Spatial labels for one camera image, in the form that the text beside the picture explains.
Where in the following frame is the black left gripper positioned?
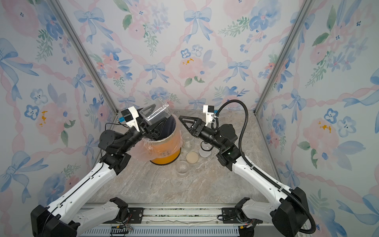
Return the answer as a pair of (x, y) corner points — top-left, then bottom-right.
(122, 107), (166, 155)

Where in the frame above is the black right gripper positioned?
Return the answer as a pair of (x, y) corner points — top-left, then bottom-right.
(183, 116), (226, 152)

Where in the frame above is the glass jar with tea leaves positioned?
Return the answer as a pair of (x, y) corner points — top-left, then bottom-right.
(182, 133), (194, 150)

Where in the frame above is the grey metal jar lid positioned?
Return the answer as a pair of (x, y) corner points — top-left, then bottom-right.
(198, 149), (212, 158)

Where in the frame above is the beige jar lid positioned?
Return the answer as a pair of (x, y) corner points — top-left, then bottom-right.
(186, 152), (199, 164)

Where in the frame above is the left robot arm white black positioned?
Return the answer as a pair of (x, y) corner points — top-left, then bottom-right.
(31, 99), (172, 237)

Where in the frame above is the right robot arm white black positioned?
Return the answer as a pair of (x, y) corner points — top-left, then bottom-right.
(179, 116), (317, 237)

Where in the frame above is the orange trash bin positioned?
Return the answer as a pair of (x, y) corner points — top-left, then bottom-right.
(142, 112), (183, 166)

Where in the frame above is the black corrugated cable conduit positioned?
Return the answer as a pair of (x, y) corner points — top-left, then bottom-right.
(211, 99), (317, 235)

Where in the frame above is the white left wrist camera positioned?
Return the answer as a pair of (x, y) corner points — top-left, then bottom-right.
(118, 106), (140, 131)

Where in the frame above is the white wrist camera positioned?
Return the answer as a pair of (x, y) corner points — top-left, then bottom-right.
(202, 105), (217, 126)
(118, 106), (140, 131)

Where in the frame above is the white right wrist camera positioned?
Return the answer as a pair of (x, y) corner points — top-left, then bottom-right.
(202, 105), (217, 126)

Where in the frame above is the aluminium frame rail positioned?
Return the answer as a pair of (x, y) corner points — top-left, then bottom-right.
(63, 203), (311, 237)

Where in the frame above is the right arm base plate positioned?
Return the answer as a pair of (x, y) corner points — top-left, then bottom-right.
(217, 207), (263, 226)

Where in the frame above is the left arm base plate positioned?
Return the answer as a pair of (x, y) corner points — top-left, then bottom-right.
(126, 207), (145, 224)

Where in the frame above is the left aluminium corner post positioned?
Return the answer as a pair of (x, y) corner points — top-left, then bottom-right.
(47, 0), (118, 114)

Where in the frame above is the aluminium corner post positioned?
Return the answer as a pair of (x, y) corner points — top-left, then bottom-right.
(47, 0), (118, 114)
(254, 0), (314, 115)

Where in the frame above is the right aluminium corner post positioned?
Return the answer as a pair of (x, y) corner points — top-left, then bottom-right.
(254, 0), (314, 115)

